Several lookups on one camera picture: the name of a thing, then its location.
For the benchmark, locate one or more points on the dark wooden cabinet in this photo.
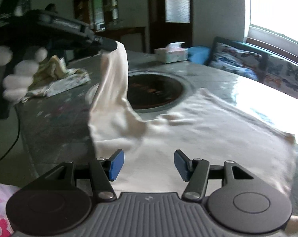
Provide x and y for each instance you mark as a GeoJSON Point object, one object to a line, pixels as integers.
{"type": "Point", "coordinates": [107, 7]}

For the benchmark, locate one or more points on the patterned cloth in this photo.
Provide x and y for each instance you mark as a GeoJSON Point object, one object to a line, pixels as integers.
{"type": "Point", "coordinates": [62, 79]}

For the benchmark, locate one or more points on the person's left hand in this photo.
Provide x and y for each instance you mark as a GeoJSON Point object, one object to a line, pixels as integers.
{"type": "Point", "coordinates": [20, 75]}

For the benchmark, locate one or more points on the round table stove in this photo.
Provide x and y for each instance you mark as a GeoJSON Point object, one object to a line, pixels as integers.
{"type": "Point", "coordinates": [153, 88]}

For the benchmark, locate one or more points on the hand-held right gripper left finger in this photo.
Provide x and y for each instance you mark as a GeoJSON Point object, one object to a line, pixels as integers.
{"type": "Point", "coordinates": [116, 165]}

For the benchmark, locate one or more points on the dark wooden door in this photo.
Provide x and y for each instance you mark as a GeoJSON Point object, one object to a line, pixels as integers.
{"type": "Point", "coordinates": [174, 7]}

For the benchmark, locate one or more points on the tissue box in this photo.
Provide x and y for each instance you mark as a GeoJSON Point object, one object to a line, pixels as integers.
{"type": "Point", "coordinates": [172, 54]}

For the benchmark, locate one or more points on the cream garment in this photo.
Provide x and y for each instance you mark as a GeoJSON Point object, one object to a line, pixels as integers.
{"type": "Point", "coordinates": [200, 133]}

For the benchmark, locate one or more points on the orange butterfly pillow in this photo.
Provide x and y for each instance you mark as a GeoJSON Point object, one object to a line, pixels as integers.
{"type": "Point", "coordinates": [287, 74]}

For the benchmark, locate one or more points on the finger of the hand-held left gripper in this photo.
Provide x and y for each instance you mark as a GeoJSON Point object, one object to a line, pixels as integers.
{"type": "Point", "coordinates": [105, 45]}

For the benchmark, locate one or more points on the blue sofa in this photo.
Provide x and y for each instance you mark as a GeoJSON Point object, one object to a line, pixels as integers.
{"type": "Point", "coordinates": [200, 53]}

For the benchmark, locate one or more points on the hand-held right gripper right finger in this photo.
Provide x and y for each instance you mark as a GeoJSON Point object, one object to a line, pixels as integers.
{"type": "Point", "coordinates": [182, 164]}

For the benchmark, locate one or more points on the blue butterfly pillow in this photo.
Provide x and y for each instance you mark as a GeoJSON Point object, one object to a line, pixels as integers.
{"type": "Point", "coordinates": [234, 59]}

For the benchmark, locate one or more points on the window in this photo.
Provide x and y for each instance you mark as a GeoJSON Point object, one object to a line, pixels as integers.
{"type": "Point", "coordinates": [279, 7]}

